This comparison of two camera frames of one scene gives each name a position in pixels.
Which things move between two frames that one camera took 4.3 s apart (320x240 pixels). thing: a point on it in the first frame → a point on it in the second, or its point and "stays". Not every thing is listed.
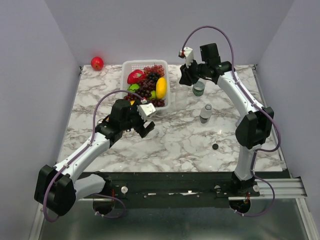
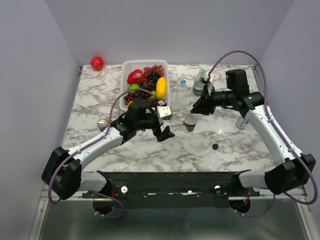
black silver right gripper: [186, 78] → [204, 104]
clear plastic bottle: [181, 99] stays
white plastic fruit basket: [129, 65] stays
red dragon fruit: [136, 76] stays
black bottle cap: [215, 146] stays
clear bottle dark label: [205, 113] → [190, 122]
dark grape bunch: [153, 76] stays
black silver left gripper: [143, 131] → [162, 136]
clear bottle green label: [198, 88] stays
